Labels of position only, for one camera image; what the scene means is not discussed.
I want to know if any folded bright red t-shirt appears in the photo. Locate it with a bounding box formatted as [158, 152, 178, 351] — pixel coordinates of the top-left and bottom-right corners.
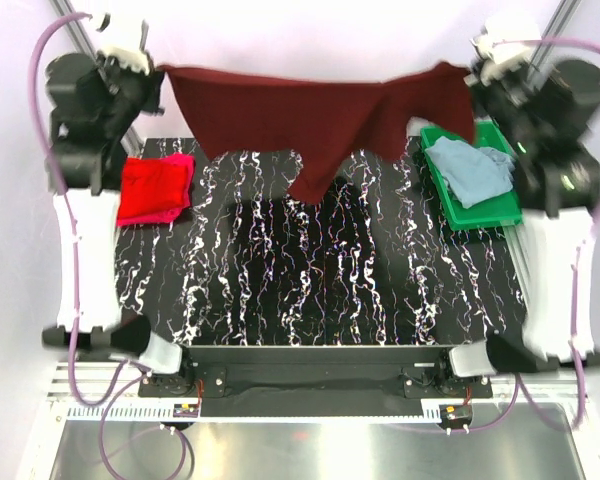
[115, 156, 194, 226]

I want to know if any light blue t-shirt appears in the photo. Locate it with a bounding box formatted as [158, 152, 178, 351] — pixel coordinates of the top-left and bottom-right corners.
[425, 137, 514, 209]

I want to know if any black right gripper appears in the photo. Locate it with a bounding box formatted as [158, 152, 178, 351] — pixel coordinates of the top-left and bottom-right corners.
[467, 51, 546, 156]

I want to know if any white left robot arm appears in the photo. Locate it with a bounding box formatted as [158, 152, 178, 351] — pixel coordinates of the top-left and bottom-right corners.
[42, 53, 196, 396]

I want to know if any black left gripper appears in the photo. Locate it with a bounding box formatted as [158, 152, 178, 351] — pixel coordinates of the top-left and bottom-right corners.
[96, 50, 165, 137]

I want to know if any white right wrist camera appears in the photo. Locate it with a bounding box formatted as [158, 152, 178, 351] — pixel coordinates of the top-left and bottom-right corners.
[467, 15, 541, 85]

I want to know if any dark red t-shirt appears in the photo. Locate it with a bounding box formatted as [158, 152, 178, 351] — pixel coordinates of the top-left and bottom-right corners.
[161, 62, 476, 204]

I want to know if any green plastic bin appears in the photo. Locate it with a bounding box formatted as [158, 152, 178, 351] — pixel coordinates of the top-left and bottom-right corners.
[420, 121, 522, 231]

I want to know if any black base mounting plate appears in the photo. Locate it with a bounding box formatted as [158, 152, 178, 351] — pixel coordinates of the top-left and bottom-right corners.
[139, 346, 492, 400]

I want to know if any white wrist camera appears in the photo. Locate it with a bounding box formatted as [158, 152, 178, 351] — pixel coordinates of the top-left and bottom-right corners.
[90, 12, 153, 76]
[467, 15, 541, 85]

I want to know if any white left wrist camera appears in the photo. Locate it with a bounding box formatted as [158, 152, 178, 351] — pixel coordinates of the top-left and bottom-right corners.
[90, 12, 153, 76]

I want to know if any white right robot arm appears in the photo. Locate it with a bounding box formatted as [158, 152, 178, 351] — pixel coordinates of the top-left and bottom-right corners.
[433, 59, 600, 397]

